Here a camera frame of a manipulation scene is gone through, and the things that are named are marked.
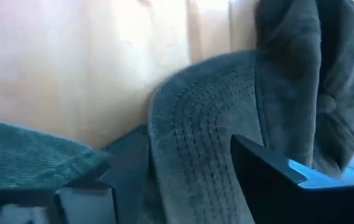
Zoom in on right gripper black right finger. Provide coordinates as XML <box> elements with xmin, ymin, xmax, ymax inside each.
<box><xmin>230</xmin><ymin>134</ymin><xmax>354</xmax><ymax>224</ymax></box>

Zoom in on grey cotton cap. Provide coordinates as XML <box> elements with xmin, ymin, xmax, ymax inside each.
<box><xmin>147</xmin><ymin>0</ymin><xmax>354</xmax><ymax>224</ymax></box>

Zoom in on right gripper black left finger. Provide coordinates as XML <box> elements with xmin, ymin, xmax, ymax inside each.
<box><xmin>0</xmin><ymin>125</ymin><xmax>154</xmax><ymax>224</ymax></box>

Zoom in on dark blue denim cap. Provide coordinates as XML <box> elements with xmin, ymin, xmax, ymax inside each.
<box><xmin>0</xmin><ymin>117</ymin><xmax>115</xmax><ymax>191</ymax></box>

